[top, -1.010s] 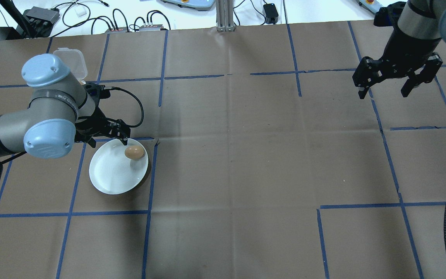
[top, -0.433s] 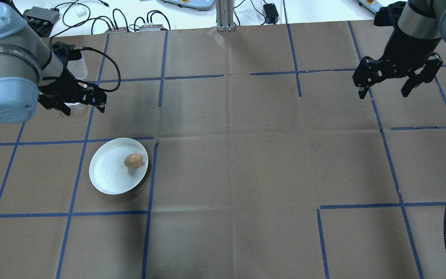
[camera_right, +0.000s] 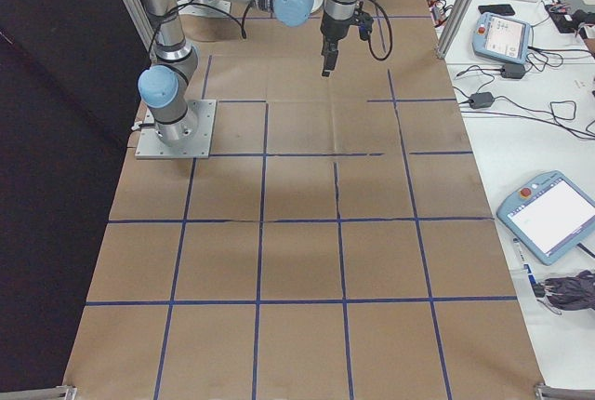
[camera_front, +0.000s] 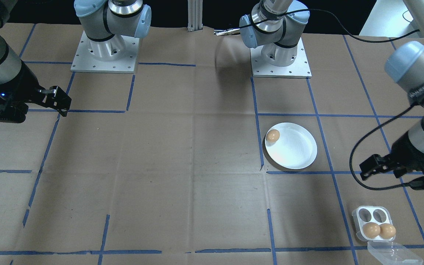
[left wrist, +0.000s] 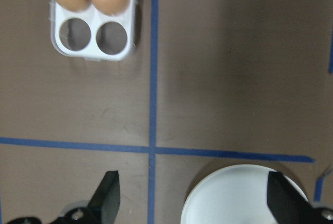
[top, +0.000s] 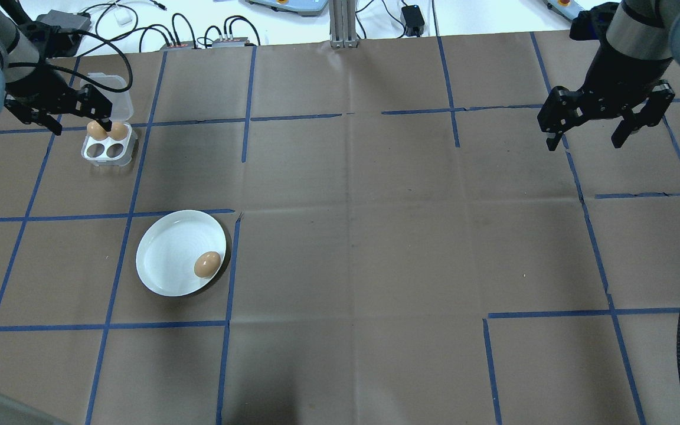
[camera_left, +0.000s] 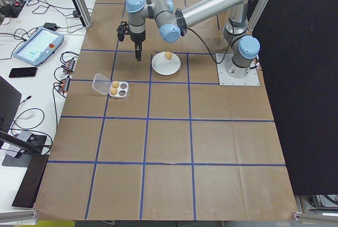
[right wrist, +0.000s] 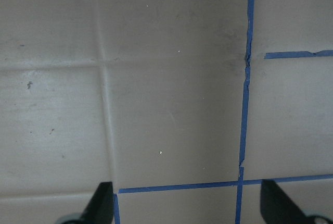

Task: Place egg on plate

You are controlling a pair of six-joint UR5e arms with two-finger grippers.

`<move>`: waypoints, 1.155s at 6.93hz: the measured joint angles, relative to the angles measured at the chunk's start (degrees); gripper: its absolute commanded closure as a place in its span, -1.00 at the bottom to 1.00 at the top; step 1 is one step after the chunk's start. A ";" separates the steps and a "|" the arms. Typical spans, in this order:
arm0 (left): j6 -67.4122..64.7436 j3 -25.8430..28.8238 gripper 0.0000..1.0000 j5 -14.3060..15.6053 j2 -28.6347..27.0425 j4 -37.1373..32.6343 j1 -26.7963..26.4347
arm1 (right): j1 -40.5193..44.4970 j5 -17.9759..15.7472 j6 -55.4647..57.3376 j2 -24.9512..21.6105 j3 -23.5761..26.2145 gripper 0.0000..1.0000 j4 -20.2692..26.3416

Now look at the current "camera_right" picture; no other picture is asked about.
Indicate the black phone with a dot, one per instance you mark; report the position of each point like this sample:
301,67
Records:
496,9

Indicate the black power adapter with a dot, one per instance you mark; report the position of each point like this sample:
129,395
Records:
513,70
481,100

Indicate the black frame cover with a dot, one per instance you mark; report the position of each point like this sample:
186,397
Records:
46,139

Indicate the white blue pen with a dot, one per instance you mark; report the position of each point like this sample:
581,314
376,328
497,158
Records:
523,258

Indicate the blue grey teach pendant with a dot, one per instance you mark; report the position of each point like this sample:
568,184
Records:
502,37
548,214

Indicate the aluminium camera post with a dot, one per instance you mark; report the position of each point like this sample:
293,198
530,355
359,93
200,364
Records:
465,0

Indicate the aluminium frame bar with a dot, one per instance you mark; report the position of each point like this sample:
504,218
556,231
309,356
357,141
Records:
37,393
137,14
564,393

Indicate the white round plate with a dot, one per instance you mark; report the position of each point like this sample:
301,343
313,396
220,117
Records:
318,2

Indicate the dark wrist camera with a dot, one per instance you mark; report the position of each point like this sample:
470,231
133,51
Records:
365,25

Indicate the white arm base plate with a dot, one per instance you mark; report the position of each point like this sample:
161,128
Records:
204,139
216,5

